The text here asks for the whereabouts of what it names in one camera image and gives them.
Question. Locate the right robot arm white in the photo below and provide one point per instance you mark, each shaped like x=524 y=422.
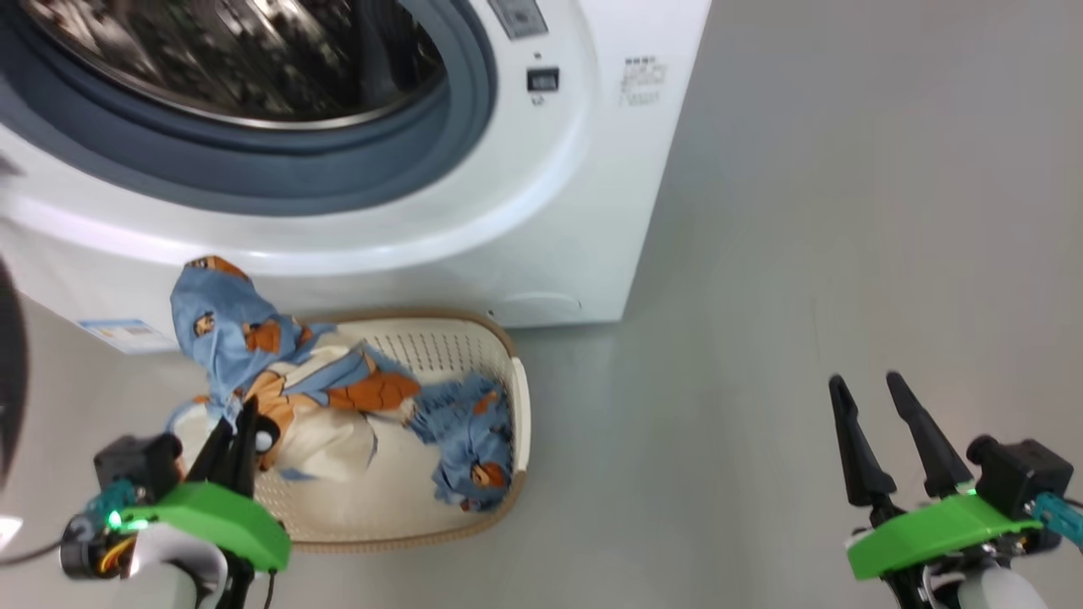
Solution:
x=990 y=592

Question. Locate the blue and cream bear-print garment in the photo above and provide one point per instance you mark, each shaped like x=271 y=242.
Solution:
x=220 y=313

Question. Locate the grey rubber door gasket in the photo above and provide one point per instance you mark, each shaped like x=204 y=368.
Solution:
x=338 y=161

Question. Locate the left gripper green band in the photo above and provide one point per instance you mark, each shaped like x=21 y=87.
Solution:
x=220 y=516

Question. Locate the teal connector of left gripper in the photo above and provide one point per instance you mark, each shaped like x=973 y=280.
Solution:
x=110 y=503

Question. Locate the dark round washing machine door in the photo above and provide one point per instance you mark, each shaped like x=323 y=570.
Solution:
x=10 y=381

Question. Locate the cream perforated laundry basket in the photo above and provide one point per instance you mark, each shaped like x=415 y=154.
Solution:
x=398 y=507

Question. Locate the small blue bear-print garment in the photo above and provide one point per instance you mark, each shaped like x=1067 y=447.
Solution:
x=465 y=423

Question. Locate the blue and white energy label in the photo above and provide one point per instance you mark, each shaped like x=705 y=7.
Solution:
x=127 y=334

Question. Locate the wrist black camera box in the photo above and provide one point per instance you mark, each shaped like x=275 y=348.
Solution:
x=135 y=461
x=1024 y=474

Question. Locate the white front-load washing machine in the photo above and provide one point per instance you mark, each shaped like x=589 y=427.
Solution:
x=550 y=211

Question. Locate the grey instruction label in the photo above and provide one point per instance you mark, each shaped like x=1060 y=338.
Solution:
x=518 y=17

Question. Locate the steel washing machine drum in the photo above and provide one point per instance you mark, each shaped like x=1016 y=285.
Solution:
x=254 y=59

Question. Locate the teal connector of gripper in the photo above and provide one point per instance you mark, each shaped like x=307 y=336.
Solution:
x=1062 y=520
x=110 y=503

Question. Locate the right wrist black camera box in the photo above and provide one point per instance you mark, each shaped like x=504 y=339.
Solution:
x=1024 y=474

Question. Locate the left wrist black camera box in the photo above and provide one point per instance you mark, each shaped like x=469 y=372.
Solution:
x=135 y=461

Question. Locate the teal connector of right gripper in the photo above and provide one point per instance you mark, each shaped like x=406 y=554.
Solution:
x=1062 y=520

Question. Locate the round white filter cover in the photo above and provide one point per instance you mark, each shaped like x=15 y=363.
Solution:
x=537 y=309

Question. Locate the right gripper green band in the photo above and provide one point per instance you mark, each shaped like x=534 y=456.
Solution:
x=931 y=529

